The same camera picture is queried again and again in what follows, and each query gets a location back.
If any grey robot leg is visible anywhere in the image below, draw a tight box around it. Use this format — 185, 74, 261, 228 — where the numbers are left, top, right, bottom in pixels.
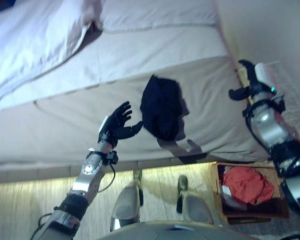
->
176, 174, 214, 225
110, 169, 144, 233

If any white garment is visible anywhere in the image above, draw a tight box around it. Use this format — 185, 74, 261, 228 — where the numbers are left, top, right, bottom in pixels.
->
221, 184, 249, 211

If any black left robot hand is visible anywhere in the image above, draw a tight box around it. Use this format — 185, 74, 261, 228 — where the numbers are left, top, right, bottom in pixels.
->
97, 101, 144, 146

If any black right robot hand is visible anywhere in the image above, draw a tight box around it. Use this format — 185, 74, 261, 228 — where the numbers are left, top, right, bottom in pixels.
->
228, 59, 277, 101

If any black garment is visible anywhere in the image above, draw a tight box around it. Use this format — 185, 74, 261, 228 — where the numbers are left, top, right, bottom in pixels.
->
139, 74, 184, 142

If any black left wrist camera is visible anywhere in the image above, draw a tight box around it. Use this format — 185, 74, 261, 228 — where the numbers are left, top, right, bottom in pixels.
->
105, 150, 120, 165

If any grey left robot leg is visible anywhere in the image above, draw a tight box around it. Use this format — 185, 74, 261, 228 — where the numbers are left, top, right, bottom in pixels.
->
110, 169, 144, 233

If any white duvet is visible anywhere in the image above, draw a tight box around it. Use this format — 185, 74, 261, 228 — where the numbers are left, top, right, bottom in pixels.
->
0, 0, 220, 106

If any bed with beige cover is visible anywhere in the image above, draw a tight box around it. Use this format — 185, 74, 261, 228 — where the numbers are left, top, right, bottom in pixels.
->
0, 0, 272, 181

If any grey robot torso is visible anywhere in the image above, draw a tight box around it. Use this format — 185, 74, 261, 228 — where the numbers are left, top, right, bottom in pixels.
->
88, 219, 262, 240

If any grey right robot leg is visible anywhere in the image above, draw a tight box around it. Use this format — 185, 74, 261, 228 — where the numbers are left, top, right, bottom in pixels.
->
176, 174, 214, 225

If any brown wicker basket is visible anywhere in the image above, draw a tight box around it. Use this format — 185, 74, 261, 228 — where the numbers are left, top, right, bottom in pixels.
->
212, 161, 291, 225

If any orange garment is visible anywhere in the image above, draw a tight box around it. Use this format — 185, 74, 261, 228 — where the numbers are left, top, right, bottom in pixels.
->
222, 166, 275, 206

